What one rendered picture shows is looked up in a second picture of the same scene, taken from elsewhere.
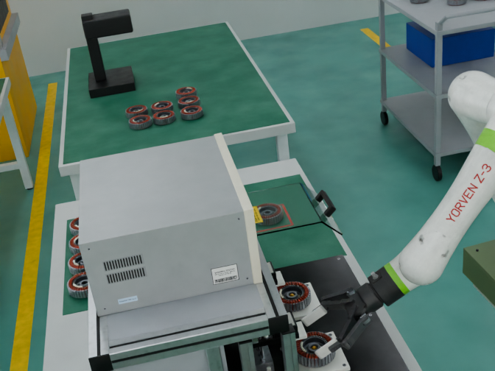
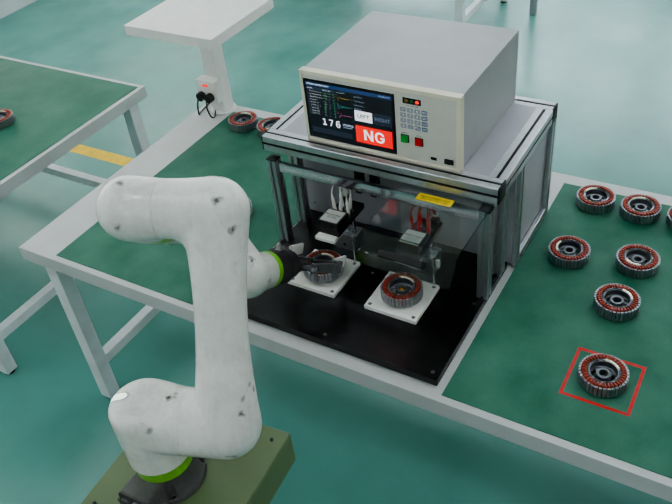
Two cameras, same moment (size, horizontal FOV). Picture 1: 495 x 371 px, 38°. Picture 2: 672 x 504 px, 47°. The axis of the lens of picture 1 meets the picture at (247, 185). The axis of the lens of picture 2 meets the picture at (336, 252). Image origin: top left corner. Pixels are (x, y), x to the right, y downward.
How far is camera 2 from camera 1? 2.92 m
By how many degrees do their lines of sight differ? 99
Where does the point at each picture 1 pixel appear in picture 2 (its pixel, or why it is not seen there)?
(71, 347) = not seen: hidden behind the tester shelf
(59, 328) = not seen: hidden behind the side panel
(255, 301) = (294, 130)
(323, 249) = (473, 383)
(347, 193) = not seen: outside the picture
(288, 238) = (533, 371)
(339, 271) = (411, 357)
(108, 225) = (378, 22)
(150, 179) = (423, 48)
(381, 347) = (283, 313)
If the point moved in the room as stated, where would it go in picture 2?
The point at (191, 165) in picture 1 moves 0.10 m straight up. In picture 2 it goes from (415, 68) to (414, 29)
